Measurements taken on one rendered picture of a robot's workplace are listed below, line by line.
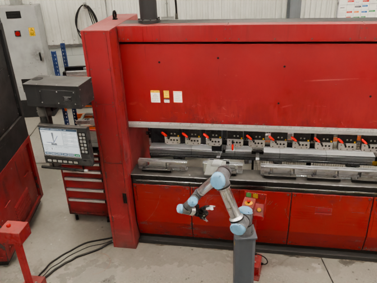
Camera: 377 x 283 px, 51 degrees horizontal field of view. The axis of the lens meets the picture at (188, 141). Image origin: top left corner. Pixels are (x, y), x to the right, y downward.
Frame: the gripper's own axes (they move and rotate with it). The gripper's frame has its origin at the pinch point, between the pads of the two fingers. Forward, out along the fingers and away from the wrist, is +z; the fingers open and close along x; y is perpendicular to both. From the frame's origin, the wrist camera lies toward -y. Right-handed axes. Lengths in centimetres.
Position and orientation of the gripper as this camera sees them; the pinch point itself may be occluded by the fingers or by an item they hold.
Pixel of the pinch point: (211, 213)
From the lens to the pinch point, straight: 350.7
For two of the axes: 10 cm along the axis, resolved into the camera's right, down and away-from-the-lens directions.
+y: 4.0, 3.9, -8.3
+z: 8.2, 2.4, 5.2
